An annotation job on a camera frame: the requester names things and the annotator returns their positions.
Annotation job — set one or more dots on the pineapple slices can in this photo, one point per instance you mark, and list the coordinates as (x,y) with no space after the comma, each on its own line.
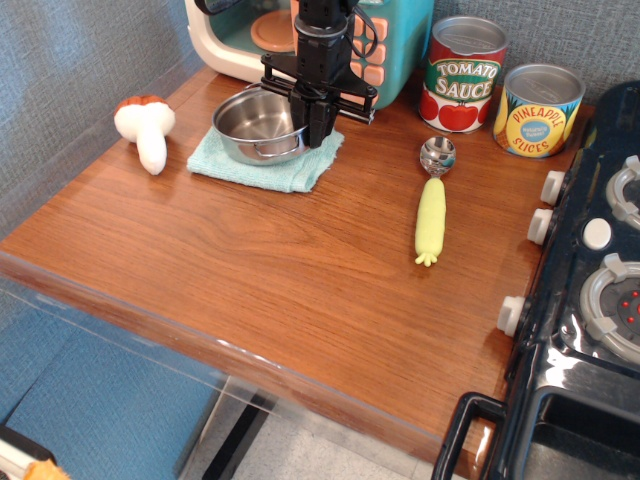
(537,110)

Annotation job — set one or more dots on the small steel pot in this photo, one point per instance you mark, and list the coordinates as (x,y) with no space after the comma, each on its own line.
(256,128)

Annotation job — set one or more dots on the teal toy microwave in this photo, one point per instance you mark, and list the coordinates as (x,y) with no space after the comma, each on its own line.
(393,42)

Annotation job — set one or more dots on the light blue cloth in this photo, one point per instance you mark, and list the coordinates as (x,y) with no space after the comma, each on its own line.
(298,175)

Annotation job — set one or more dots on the tomato sauce can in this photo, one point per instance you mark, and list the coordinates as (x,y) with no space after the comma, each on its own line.
(464,62)

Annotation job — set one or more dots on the black toy stove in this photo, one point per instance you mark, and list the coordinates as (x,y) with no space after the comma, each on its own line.
(571,409)

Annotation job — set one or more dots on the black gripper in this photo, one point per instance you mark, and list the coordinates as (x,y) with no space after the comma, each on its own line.
(318,79)

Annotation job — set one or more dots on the white stove knob bottom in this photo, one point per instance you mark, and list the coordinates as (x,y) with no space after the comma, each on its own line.
(509,314)

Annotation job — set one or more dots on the spoon with yellow handle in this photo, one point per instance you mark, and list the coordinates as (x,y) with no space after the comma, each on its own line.
(437,157)

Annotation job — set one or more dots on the orange plush object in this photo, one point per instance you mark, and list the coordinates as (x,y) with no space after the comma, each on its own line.
(45,470)

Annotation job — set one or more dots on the plush mushroom toy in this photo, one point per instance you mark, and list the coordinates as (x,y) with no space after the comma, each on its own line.
(146,121)

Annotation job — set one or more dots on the white stove knob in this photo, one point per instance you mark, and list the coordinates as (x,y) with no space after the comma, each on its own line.
(509,314)
(539,226)
(552,187)

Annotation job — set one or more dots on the white stove knob top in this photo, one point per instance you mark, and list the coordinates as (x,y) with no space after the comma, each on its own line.
(552,187)

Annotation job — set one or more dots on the white stove knob middle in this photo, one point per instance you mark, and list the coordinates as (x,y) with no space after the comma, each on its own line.
(539,226)

